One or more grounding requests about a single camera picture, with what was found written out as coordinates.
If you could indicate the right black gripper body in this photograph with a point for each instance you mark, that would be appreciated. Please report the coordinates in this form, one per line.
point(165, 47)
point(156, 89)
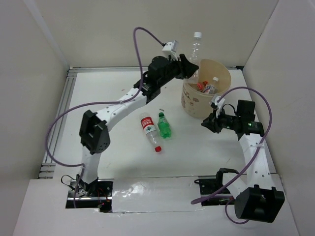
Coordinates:
point(228, 121)

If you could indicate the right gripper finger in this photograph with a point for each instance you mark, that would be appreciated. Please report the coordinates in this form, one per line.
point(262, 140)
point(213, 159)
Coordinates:
point(212, 126)
point(211, 118)

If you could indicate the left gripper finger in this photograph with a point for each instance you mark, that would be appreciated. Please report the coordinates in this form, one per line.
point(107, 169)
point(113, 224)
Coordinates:
point(183, 76)
point(186, 66)

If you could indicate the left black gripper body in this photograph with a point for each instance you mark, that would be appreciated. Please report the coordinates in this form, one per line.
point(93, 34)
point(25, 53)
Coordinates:
point(174, 67)

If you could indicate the clear bottle white cap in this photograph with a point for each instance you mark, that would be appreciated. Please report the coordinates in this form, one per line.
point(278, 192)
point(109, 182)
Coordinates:
point(194, 58)

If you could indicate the red cola bottle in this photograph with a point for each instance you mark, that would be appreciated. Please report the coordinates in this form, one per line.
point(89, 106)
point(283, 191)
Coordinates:
point(201, 86)

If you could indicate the blue white label bottle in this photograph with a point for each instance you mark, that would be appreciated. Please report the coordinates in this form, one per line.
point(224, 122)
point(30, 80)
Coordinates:
point(212, 87)

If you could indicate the green plastic bottle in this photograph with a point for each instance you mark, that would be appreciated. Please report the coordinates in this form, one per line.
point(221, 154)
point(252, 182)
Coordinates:
point(164, 126)

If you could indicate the red label water bottle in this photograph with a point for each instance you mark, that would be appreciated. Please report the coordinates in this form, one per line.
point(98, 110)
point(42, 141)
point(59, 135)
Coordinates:
point(150, 131)

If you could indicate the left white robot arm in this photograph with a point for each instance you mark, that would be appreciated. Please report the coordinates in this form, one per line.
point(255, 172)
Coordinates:
point(95, 126)

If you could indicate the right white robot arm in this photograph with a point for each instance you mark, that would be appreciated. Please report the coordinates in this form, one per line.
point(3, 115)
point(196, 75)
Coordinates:
point(257, 199)

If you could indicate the beige paper bucket bin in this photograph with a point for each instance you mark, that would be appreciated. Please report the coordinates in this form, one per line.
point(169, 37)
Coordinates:
point(196, 103)

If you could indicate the white taped cover sheet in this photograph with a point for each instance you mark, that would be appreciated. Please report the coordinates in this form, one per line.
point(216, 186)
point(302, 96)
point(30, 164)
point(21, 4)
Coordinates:
point(161, 194)

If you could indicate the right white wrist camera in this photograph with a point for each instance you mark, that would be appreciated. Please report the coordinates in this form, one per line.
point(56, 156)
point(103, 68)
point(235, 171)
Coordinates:
point(217, 104)

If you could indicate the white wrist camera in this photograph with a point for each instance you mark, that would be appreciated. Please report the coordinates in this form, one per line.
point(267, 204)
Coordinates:
point(217, 104)
point(170, 50)

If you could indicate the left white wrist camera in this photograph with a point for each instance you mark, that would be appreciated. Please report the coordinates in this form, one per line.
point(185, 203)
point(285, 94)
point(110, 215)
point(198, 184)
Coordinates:
point(170, 50)

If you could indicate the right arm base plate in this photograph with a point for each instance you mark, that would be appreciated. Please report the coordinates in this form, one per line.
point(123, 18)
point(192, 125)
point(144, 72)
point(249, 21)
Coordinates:
point(209, 185)

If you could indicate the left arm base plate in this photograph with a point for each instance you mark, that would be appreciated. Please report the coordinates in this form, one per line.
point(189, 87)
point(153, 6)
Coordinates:
point(100, 199)

